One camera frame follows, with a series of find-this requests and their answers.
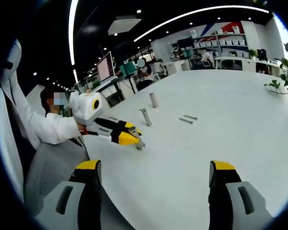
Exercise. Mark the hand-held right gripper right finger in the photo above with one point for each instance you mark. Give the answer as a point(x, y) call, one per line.
point(225, 191)

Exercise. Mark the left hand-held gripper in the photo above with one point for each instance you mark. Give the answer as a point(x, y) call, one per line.
point(87, 107)

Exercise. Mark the computer monitor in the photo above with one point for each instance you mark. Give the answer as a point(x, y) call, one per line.
point(105, 68)

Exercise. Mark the long white desk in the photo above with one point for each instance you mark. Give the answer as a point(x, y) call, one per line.
point(240, 63)

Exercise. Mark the curved ceiling strip light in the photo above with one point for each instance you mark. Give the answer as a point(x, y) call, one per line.
point(194, 14)
point(72, 36)

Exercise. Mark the person's left forearm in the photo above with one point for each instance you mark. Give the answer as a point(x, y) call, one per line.
point(55, 129)

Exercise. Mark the small potted plant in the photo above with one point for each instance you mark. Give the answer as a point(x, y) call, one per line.
point(253, 53)

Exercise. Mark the ceiling air vent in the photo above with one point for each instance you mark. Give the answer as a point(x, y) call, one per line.
point(124, 24)

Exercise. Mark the person's body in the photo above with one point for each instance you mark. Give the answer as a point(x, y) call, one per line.
point(12, 107)

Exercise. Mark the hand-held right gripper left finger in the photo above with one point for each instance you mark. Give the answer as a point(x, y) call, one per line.
point(86, 191)

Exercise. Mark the white office chair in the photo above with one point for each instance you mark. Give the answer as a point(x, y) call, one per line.
point(159, 69)

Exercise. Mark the desk with black legs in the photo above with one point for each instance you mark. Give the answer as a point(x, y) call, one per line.
point(110, 89)

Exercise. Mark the shelf with white boxes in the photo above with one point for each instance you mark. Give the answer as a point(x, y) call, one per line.
point(220, 43)

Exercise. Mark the grey mesh office chair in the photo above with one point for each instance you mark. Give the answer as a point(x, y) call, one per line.
point(46, 167)

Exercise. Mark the metal cotter pin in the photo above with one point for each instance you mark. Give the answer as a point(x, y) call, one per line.
point(186, 120)
point(190, 117)

